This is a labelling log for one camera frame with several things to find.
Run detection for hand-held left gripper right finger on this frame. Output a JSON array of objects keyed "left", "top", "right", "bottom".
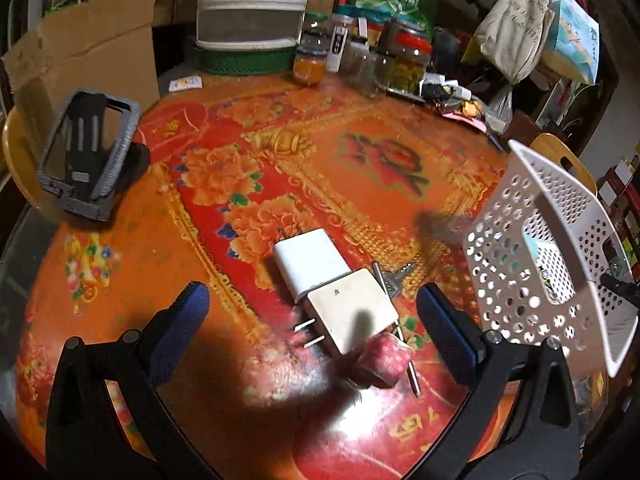
[{"left": 415, "top": 284, "right": 583, "bottom": 480}]

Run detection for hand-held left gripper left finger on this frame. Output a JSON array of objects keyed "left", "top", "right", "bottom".
[{"left": 45, "top": 281, "right": 221, "bottom": 480}]

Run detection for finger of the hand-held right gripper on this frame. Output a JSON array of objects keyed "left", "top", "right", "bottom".
[{"left": 600, "top": 271, "right": 640, "bottom": 306}]

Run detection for metal keys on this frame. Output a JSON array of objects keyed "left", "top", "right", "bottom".
[{"left": 371, "top": 260, "right": 418, "bottom": 301}]

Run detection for white perforated plastic basket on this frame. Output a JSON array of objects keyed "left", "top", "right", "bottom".
[{"left": 462, "top": 139, "right": 640, "bottom": 378}]

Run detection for cream charger with prongs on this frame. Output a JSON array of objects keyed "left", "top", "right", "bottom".
[{"left": 294, "top": 268, "right": 401, "bottom": 356}]

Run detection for white charger block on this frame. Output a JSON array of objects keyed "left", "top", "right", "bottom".
[{"left": 272, "top": 228, "right": 353, "bottom": 303}]

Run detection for wooden chair with slot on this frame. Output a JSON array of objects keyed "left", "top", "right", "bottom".
[{"left": 530, "top": 132, "right": 598, "bottom": 196}]

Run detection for grey phone holder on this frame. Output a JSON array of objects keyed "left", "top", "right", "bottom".
[{"left": 36, "top": 89, "right": 151, "bottom": 223}]

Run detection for clear plastic bag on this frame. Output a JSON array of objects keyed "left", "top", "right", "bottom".
[{"left": 487, "top": 85, "right": 516, "bottom": 131}]

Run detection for blue printed paper bag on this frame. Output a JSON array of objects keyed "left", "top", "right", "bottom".
[{"left": 542, "top": 0, "right": 601, "bottom": 86}]

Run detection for green woven basket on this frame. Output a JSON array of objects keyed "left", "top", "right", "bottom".
[{"left": 192, "top": 45, "right": 298, "bottom": 76}]

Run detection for red-lid pickle jar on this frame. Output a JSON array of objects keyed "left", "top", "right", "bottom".
[{"left": 377, "top": 22, "right": 433, "bottom": 93}]

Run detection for beige tote bag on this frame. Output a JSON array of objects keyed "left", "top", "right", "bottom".
[{"left": 472, "top": 0, "right": 556, "bottom": 83}]

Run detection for orange jar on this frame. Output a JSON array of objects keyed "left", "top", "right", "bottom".
[{"left": 292, "top": 45, "right": 323, "bottom": 86}]

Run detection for empty glass jar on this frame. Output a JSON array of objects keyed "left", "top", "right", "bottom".
[{"left": 342, "top": 40, "right": 376, "bottom": 88}]

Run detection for open cardboard box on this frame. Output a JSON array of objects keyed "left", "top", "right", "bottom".
[{"left": 2, "top": 0, "right": 161, "bottom": 146}]

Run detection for white slim bottle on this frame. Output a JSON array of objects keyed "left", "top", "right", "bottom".
[{"left": 327, "top": 27, "right": 351, "bottom": 73}]

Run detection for clear stacked drawer unit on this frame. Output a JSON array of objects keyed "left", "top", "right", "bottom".
[{"left": 196, "top": 0, "right": 315, "bottom": 51}]

